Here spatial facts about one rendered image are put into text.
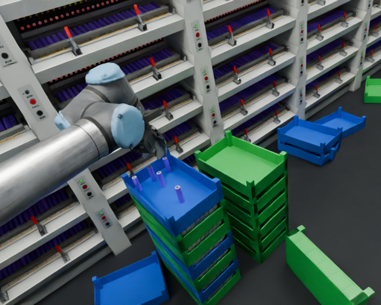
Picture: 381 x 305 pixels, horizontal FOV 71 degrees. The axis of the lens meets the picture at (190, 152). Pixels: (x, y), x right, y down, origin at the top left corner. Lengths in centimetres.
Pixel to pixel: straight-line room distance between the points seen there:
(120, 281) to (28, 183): 98
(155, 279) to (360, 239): 91
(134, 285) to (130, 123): 93
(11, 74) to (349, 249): 142
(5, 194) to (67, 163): 10
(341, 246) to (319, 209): 21
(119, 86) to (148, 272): 91
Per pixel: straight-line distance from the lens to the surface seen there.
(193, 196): 90
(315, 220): 143
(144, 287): 134
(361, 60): 248
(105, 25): 117
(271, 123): 183
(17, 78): 104
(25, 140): 110
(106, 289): 142
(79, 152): 52
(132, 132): 57
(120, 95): 73
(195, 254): 92
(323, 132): 185
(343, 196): 156
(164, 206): 90
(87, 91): 71
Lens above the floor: 110
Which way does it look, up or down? 34 degrees down
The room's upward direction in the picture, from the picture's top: 15 degrees counter-clockwise
